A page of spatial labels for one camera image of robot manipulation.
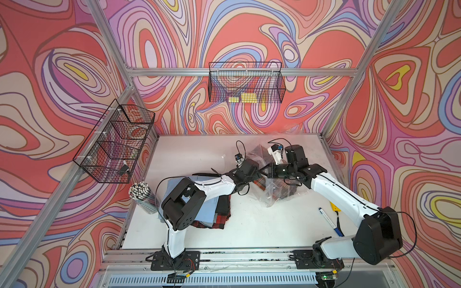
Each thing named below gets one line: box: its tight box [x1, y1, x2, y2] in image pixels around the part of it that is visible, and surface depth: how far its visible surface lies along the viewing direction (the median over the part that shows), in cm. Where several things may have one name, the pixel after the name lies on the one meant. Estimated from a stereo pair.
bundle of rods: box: [128, 181, 158, 215], surface depth 76 cm
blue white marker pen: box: [318, 207, 344, 237], surface depth 85 cm
